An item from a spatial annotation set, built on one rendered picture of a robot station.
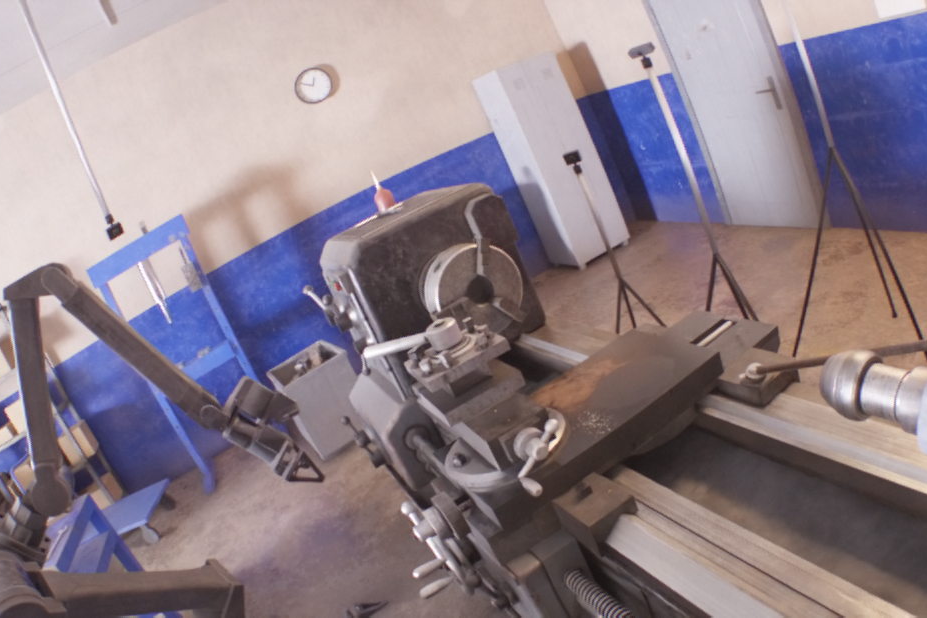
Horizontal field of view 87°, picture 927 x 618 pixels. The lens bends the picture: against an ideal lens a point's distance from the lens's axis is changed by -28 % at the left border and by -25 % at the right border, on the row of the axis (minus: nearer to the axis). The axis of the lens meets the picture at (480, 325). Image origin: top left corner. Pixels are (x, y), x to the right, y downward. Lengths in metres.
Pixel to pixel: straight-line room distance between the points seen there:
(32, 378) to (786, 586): 1.24
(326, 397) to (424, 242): 2.16
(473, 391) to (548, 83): 4.35
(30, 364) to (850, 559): 1.42
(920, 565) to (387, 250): 1.56
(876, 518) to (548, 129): 4.59
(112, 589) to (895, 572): 1.13
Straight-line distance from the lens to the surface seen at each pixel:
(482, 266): 1.68
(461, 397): 1.22
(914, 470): 1.04
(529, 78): 5.30
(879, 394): 0.75
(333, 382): 3.90
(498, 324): 1.76
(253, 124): 5.16
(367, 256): 1.83
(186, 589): 0.94
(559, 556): 1.17
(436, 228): 1.89
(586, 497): 1.13
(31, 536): 1.24
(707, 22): 4.70
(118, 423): 5.39
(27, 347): 1.16
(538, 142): 5.23
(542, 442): 1.05
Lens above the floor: 1.53
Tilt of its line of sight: 17 degrees down
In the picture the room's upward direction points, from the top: 24 degrees counter-clockwise
